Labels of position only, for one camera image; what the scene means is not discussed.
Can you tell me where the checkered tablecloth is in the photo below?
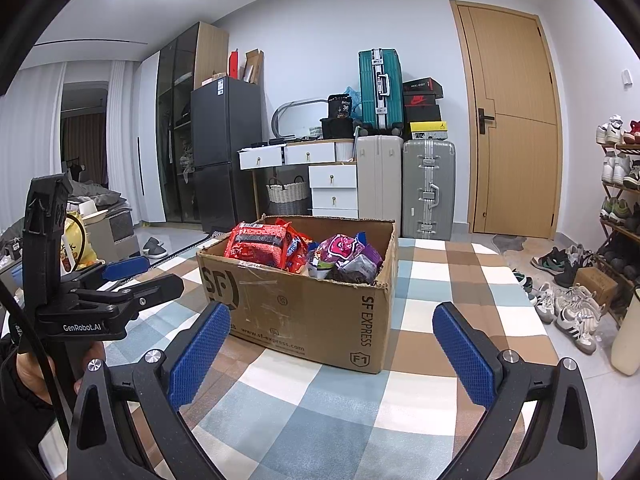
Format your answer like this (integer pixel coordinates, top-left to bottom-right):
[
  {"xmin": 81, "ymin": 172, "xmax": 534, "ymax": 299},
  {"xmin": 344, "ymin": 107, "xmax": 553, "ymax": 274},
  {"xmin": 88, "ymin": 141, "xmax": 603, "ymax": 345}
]
[{"xmin": 97, "ymin": 236, "xmax": 568, "ymax": 480}]

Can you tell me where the woven laundry basket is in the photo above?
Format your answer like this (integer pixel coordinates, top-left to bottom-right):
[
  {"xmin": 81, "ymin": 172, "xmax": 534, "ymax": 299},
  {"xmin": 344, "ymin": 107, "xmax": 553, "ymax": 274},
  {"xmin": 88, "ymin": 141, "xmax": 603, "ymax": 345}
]
[{"xmin": 266, "ymin": 176, "xmax": 310, "ymax": 217}]

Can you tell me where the person's left forearm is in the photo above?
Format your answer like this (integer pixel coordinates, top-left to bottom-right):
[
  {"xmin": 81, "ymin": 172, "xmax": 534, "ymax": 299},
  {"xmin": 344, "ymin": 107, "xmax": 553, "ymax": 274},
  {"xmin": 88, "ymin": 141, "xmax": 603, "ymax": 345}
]
[{"xmin": 0, "ymin": 335, "xmax": 57, "ymax": 463}]

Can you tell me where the white drawer desk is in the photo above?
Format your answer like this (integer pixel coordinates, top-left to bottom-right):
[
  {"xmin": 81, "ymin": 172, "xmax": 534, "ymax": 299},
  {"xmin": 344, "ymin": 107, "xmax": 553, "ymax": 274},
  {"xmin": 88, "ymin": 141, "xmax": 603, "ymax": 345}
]
[{"xmin": 238, "ymin": 138, "xmax": 359, "ymax": 219}]

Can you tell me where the black paper bag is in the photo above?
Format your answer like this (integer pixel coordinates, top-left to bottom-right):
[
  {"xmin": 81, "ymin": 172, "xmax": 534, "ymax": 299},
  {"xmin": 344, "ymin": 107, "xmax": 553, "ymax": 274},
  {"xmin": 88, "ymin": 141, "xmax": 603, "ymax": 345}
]
[{"xmin": 327, "ymin": 93, "xmax": 354, "ymax": 120}]

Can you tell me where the red black shoe box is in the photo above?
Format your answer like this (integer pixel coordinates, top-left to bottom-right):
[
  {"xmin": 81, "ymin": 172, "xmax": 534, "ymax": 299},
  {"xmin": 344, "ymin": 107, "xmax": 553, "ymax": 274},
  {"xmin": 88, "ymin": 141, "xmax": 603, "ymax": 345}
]
[{"xmin": 403, "ymin": 95, "xmax": 443, "ymax": 124}]

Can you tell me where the purple gummy candy packet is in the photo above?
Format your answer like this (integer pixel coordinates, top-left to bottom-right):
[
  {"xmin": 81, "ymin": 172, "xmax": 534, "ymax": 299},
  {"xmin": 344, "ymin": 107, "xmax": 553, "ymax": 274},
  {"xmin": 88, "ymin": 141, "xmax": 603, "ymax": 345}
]
[{"xmin": 306, "ymin": 233, "xmax": 372, "ymax": 281}]

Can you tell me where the yellow printed bag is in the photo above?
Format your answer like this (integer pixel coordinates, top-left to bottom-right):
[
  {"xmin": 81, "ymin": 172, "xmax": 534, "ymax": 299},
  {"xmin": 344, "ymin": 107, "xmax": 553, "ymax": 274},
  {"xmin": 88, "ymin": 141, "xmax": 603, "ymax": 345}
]
[{"xmin": 59, "ymin": 211, "xmax": 99, "ymax": 272}]

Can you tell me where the wooden shoe rack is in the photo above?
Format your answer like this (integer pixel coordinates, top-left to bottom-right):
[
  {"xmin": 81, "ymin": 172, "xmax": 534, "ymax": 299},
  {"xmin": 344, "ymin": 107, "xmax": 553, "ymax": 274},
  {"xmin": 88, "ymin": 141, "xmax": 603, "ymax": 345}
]
[{"xmin": 596, "ymin": 135, "xmax": 640, "ymax": 321}]

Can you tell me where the beige suitcase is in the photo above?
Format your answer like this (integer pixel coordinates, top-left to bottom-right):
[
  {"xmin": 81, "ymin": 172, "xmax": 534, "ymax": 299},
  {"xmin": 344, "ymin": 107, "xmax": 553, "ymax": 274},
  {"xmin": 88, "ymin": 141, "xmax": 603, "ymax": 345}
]
[{"xmin": 354, "ymin": 134, "xmax": 404, "ymax": 222}]

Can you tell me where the small brown cardboard box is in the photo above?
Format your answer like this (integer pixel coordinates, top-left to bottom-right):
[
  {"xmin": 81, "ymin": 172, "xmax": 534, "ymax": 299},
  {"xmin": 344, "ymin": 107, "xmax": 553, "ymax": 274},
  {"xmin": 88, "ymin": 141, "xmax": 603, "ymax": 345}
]
[{"xmin": 573, "ymin": 266, "xmax": 619, "ymax": 312}]

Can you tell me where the large red snack packet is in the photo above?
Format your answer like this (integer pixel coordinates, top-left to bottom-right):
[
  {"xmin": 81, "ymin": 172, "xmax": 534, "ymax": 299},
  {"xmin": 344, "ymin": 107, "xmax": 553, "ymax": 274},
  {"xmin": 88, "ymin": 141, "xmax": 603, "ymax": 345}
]
[{"xmin": 224, "ymin": 220, "xmax": 297, "ymax": 269}]

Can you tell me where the silver suitcase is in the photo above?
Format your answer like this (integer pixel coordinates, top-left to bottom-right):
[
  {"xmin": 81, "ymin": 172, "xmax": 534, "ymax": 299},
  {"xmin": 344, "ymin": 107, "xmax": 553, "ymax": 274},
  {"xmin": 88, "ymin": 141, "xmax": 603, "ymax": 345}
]
[{"xmin": 402, "ymin": 138, "xmax": 457, "ymax": 240}]

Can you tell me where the oval mirror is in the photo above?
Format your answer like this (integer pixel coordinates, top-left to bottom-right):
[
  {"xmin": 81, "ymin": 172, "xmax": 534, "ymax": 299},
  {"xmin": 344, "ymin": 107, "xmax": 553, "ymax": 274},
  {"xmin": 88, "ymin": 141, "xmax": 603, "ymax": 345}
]
[{"xmin": 271, "ymin": 98, "xmax": 331, "ymax": 140}]

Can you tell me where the black refrigerator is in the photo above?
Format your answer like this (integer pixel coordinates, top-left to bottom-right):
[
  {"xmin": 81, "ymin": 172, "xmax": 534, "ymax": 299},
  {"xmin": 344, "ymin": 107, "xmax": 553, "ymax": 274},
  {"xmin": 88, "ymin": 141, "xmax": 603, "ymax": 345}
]
[{"xmin": 189, "ymin": 75, "xmax": 264, "ymax": 234}]

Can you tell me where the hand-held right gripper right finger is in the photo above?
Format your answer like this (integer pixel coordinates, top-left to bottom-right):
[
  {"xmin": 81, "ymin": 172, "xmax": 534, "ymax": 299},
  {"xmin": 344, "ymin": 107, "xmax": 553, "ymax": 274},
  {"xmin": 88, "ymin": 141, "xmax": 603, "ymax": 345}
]
[{"xmin": 431, "ymin": 301, "xmax": 599, "ymax": 480}]

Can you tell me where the teal suitcase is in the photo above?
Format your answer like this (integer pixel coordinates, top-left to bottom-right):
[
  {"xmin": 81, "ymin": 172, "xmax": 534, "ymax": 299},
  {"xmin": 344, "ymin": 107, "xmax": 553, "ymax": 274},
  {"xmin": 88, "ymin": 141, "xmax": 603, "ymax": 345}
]
[{"xmin": 357, "ymin": 49, "xmax": 405, "ymax": 135}]

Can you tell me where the glass door wardrobe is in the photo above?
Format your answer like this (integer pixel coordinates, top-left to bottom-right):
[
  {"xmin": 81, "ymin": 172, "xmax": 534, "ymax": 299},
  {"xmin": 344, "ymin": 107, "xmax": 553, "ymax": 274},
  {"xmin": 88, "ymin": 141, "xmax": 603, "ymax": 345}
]
[{"xmin": 134, "ymin": 21, "xmax": 231, "ymax": 227}]

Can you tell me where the pile of loose sneakers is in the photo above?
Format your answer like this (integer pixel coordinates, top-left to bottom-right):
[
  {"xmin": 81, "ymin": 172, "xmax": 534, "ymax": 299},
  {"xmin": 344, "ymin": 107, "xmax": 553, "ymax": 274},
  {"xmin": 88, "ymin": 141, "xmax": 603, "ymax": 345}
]
[{"xmin": 511, "ymin": 244, "xmax": 608, "ymax": 356}]

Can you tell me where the wooden door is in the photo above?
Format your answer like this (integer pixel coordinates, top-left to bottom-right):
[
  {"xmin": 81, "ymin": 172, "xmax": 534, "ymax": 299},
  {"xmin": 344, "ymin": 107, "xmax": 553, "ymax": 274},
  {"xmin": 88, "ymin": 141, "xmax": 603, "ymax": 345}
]
[{"xmin": 449, "ymin": 0, "xmax": 561, "ymax": 240}]

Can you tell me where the black storage box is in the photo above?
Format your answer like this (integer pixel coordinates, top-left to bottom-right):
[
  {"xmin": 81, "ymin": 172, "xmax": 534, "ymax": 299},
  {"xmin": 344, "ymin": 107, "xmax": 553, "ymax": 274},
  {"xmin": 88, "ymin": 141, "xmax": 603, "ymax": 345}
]
[{"xmin": 319, "ymin": 117, "xmax": 357, "ymax": 141}]

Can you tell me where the pair of grey slippers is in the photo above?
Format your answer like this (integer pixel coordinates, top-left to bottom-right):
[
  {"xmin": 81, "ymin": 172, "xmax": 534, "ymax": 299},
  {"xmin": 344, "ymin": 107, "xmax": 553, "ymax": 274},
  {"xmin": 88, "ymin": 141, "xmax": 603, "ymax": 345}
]
[{"xmin": 141, "ymin": 237, "xmax": 167, "ymax": 261}]

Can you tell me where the red cone snack packet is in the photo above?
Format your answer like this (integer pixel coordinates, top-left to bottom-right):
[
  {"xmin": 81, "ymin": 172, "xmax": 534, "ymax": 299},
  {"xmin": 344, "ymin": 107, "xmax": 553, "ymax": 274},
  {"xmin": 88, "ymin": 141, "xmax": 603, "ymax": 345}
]
[{"xmin": 285, "ymin": 232, "xmax": 312, "ymax": 274}]

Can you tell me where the shoe rack with shoes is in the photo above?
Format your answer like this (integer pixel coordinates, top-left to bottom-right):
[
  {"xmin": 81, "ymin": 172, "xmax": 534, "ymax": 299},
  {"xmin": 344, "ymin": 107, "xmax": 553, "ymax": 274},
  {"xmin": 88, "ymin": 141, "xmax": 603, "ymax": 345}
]
[{"xmin": 595, "ymin": 116, "xmax": 640, "ymax": 281}]

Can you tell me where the grey floor mat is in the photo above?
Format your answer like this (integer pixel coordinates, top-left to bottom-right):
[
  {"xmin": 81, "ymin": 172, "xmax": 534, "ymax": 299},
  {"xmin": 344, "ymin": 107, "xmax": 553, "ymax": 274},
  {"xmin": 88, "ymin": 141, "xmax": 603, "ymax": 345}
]
[{"xmin": 491, "ymin": 233, "xmax": 526, "ymax": 254}]

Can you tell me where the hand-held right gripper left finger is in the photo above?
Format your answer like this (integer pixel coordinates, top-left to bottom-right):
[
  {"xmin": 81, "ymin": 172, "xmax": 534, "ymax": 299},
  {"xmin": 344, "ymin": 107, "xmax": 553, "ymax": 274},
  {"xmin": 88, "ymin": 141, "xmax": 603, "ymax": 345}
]
[{"xmin": 66, "ymin": 301, "xmax": 233, "ymax": 480}]

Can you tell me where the white hat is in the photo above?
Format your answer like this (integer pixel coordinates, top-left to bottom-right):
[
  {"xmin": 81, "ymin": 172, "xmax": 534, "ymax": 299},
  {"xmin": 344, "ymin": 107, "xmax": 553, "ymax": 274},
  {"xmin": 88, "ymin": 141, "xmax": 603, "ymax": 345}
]
[{"xmin": 79, "ymin": 200, "xmax": 109, "ymax": 221}]

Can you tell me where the grey bedside cabinet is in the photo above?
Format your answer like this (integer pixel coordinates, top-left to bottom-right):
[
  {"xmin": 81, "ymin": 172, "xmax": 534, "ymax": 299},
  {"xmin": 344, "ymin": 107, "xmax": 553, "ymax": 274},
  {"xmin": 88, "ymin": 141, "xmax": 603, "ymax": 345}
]
[{"xmin": 90, "ymin": 209, "xmax": 142, "ymax": 262}]

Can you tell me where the white curtain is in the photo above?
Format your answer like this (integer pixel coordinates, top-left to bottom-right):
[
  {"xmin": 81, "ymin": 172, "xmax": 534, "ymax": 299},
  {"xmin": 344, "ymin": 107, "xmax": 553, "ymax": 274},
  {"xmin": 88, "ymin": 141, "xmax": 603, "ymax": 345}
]
[
  {"xmin": 9, "ymin": 66, "xmax": 67, "ymax": 201},
  {"xmin": 107, "ymin": 59, "xmax": 142, "ymax": 202}
]

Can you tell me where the white bucket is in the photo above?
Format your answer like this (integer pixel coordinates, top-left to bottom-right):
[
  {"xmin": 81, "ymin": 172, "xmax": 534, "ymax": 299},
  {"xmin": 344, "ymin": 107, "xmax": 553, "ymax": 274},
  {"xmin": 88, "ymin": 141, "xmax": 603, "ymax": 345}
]
[{"xmin": 610, "ymin": 286, "xmax": 640, "ymax": 377}]

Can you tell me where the person's left hand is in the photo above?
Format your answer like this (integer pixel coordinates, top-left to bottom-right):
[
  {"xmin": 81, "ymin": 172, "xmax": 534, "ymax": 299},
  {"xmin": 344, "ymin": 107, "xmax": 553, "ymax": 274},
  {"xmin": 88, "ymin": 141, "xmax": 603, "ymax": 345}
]
[{"xmin": 15, "ymin": 352, "xmax": 53, "ymax": 406}]

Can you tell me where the black cable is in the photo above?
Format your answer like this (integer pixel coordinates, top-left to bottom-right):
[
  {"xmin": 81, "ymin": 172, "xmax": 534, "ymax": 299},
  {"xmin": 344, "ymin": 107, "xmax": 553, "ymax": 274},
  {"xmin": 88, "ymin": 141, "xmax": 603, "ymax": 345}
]
[{"xmin": 0, "ymin": 280, "xmax": 72, "ymax": 443}]

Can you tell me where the purple striped snack packet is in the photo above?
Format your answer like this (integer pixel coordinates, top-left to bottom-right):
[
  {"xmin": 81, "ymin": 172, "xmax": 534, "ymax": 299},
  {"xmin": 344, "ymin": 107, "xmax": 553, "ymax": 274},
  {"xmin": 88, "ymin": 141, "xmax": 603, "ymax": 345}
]
[{"xmin": 357, "ymin": 242, "xmax": 385, "ymax": 283}]

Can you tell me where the yellow black shoe box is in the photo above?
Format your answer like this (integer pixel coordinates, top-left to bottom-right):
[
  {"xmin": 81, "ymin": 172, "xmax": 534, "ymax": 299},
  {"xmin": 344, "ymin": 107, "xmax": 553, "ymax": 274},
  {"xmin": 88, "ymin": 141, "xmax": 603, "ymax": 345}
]
[{"xmin": 409, "ymin": 121, "xmax": 449, "ymax": 142}]

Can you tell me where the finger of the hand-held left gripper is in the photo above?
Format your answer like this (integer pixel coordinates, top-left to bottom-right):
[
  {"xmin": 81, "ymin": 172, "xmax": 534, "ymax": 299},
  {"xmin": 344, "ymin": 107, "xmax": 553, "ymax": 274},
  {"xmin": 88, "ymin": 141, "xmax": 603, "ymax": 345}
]
[
  {"xmin": 61, "ymin": 255, "xmax": 152, "ymax": 294},
  {"xmin": 74, "ymin": 274, "xmax": 186, "ymax": 312}
]

